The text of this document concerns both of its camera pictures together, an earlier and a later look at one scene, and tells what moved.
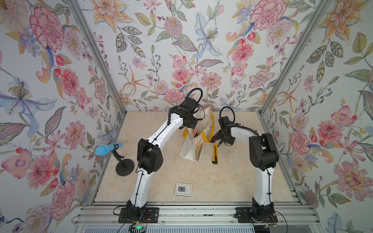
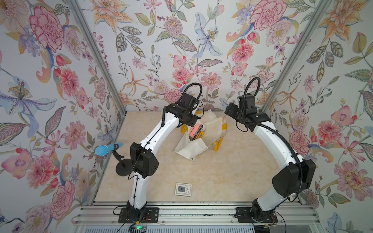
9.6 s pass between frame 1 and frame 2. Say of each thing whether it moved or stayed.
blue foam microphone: stayed
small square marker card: stayed
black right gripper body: moved
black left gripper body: stayed
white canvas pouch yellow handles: moved
